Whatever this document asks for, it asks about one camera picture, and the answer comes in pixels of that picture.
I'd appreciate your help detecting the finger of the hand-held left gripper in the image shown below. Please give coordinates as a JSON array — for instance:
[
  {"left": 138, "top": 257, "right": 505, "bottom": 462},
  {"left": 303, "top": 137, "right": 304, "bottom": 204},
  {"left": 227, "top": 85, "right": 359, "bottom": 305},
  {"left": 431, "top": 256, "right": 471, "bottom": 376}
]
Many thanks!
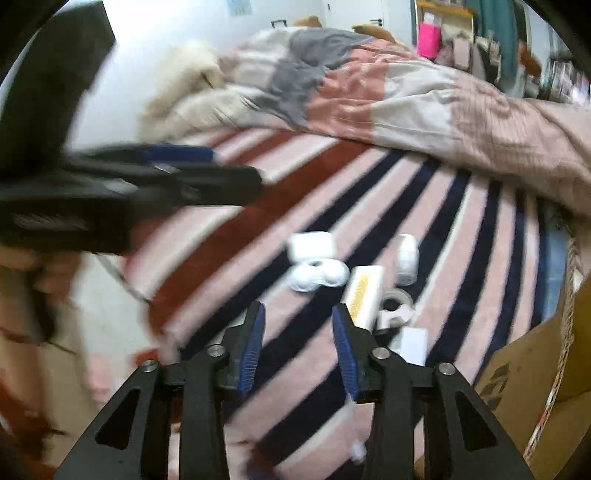
[
  {"left": 154, "top": 164, "right": 265, "bottom": 207},
  {"left": 69, "top": 144, "right": 217, "bottom": 165}
]

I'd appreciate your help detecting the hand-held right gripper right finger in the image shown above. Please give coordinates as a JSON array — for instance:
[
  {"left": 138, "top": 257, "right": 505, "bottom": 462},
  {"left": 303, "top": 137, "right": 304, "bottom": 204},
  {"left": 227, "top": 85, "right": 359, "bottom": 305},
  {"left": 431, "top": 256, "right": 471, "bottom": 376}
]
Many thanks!
[{"left": 331, "top": 302, "right": 536, "bottom": 480}]

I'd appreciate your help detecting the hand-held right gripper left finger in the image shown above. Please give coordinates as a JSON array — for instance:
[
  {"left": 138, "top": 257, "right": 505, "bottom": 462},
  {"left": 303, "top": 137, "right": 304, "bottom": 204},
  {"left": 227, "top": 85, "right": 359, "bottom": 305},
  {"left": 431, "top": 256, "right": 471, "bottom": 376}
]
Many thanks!
[{"left": 53, "top": 301, "right": 267, "bottom": 480}]

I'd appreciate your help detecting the white box with yellow print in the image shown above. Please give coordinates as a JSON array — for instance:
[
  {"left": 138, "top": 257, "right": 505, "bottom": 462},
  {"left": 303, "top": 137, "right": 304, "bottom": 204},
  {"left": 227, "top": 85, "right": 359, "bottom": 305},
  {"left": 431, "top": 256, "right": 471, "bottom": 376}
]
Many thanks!
[{"left": 345, "top": 265, "right": 385, "bottom": 332}]

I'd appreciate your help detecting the striped bed sheet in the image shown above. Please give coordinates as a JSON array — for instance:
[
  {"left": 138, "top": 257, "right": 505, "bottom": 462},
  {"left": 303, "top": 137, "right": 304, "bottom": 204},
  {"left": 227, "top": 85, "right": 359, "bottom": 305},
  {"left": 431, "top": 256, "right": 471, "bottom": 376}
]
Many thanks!
[{"left": 88, "top": 124, "right": 575, "bottom": 480}]

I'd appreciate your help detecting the fluffy cream pillow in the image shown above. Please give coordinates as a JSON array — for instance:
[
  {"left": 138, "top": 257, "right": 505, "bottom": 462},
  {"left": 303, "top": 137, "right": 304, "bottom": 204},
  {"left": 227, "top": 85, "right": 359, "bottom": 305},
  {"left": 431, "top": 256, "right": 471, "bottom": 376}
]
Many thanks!
[{"left": 137, "top": 41, "right": 245, "bottom": 141}]

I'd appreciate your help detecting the small white flat box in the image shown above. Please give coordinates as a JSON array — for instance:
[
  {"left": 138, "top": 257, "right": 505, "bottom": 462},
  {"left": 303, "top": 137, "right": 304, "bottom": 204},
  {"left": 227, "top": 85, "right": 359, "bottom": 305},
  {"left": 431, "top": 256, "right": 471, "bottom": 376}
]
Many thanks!
[{"left": 392, "top": 327, "right": 428, "bottom": 367}]

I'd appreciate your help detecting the clear tape dispenser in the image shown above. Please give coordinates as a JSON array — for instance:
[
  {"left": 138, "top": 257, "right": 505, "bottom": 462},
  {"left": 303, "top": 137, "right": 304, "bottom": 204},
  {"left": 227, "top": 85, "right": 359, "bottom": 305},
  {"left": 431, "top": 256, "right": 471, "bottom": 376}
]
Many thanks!
[{"left": 375, "top": 290, "right": 415, "bottom": 334}]

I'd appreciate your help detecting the white round open case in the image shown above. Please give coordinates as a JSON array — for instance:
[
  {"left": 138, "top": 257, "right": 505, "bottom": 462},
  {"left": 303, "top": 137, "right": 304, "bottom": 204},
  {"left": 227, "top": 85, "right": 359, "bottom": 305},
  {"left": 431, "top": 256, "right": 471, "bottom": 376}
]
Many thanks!
[{"left": 287, "top": 258, "right": 350, "bottom": 293}]

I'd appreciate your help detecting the white plastic bottle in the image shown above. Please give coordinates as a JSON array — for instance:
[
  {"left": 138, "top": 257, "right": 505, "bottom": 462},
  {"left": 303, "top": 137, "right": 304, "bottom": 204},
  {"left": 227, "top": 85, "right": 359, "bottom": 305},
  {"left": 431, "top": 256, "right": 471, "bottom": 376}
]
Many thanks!
[{"left": 395, "top": 233, "right": 420, "bottom": 285}]

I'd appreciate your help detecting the dark cloth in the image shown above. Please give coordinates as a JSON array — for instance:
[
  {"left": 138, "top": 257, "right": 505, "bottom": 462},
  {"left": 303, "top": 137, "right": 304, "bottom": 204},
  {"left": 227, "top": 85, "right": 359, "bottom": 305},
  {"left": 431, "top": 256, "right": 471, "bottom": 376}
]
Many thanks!
[{"left": 0, "top": 11, "right": 117, "bottom": 174}]

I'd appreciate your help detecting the cardboard box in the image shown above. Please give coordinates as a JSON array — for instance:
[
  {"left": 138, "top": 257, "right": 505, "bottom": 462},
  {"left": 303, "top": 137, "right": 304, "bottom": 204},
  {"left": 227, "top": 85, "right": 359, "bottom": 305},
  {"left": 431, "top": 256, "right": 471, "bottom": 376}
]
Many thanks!
[{"left": 475, "top": 270, "right": 591, "bottom": 480}]

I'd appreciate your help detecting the pink grey patchwork duvet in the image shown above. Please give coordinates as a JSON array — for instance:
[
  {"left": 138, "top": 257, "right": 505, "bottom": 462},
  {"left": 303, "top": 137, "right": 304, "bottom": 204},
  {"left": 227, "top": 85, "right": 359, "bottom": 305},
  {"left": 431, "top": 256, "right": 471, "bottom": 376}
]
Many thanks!
[{"left": 139, "top": 27, "right": 591, "bottom": 217}]

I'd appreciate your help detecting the pink bag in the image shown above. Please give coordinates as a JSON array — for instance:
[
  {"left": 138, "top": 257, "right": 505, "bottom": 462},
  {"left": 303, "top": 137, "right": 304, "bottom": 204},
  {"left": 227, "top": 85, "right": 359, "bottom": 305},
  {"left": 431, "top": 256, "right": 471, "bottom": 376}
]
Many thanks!
[{"left": 417, "top": 21, "right": 443, "bottom": 59}]

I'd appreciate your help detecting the teal hanging garment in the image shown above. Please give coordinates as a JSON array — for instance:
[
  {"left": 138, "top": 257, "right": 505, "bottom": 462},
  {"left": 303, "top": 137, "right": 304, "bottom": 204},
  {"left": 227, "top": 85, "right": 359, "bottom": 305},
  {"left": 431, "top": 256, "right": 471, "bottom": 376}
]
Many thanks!
[{"left": 479, "top": 0, "right": 519, "bottom": 81}]

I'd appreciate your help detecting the cluttered storage shelf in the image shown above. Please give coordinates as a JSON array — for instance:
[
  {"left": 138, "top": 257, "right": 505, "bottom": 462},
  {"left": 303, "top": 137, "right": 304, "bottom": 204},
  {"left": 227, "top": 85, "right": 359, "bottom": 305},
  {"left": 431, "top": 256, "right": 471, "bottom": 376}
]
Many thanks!
[{"left": 522, "top": 41, "right": 591, "bottom": 109}]

